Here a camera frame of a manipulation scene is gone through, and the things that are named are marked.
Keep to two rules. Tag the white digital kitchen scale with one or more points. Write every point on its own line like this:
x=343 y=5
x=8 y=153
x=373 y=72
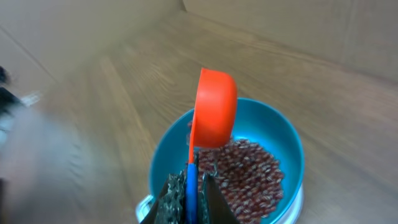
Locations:
x=289 y=217

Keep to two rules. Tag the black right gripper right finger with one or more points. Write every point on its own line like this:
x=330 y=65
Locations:
x=212 y=206

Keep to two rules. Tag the blue bowl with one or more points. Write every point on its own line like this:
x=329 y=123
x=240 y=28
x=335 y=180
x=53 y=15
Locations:
x=254 y=121

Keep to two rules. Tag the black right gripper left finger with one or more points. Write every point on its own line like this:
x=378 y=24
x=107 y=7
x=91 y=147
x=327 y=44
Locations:
x=169 y=207

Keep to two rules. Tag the red beans in bowl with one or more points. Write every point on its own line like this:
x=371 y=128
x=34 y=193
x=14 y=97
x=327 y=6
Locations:
x=248 y=176

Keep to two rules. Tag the orange scoop with blue handle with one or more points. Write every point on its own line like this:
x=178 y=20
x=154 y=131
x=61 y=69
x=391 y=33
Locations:
x=212 y=124

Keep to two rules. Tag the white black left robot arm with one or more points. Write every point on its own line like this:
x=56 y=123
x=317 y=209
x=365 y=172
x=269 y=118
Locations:
x=9 y=103

